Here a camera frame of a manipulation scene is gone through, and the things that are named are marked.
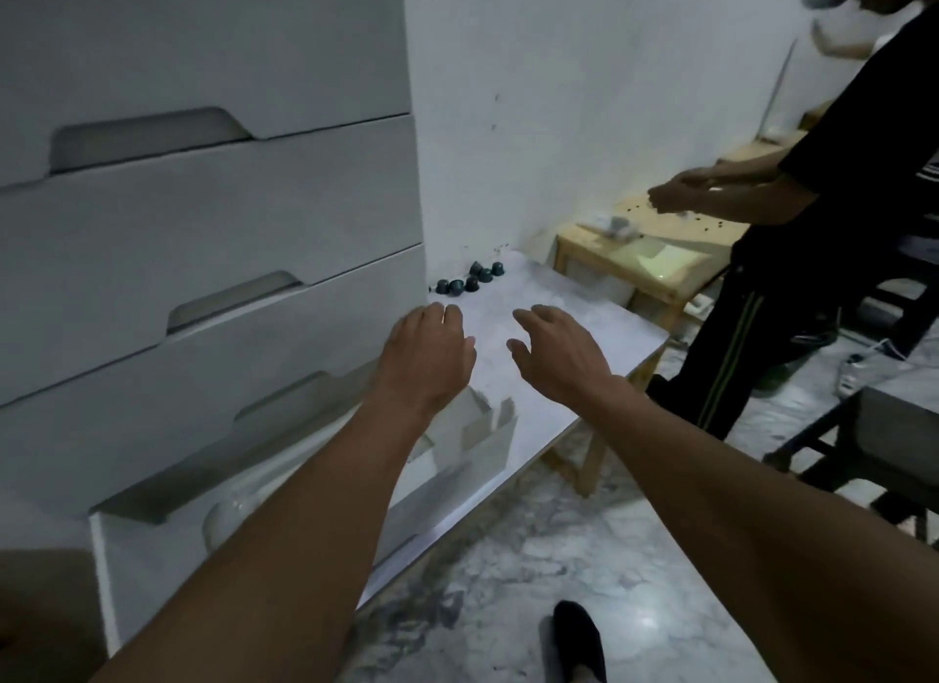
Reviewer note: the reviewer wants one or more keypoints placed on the person's left hand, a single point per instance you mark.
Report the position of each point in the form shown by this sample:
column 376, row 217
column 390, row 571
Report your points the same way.
column 425, row 367

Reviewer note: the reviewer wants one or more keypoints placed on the person's right hand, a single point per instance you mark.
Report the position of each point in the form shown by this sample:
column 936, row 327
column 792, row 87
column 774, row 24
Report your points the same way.
column 568, row 359

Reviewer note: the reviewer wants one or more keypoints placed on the cluster of dark teal capsules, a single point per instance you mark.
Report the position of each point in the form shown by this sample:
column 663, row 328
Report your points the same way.
column 456, row 288

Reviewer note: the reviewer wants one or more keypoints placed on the person's right forearm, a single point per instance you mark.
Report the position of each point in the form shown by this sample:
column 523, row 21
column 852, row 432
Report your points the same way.
column 770, row 536

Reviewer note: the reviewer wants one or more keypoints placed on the white drawer cabinet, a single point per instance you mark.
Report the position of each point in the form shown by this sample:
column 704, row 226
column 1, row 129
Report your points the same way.
column 183, row 227

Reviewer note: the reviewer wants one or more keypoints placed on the person's black right shoe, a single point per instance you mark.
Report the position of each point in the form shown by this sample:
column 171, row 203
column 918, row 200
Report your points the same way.
column 579, row 642

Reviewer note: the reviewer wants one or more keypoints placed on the white marble table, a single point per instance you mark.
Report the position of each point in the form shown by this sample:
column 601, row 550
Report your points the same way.
column 572, row 301

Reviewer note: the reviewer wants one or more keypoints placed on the clear plastic sheet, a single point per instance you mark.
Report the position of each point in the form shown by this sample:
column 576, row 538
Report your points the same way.
column 667, row 264

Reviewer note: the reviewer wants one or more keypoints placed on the clear bag with dark object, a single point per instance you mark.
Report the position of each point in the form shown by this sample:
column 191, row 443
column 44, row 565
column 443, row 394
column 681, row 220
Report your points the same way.
column 616, row 226

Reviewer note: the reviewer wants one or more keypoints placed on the white power strip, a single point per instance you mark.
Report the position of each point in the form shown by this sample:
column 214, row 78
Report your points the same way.
column 851, row 378

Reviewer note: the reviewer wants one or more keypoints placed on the black metal stool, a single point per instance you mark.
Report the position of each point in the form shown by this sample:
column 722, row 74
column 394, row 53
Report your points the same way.
column 880, row 426

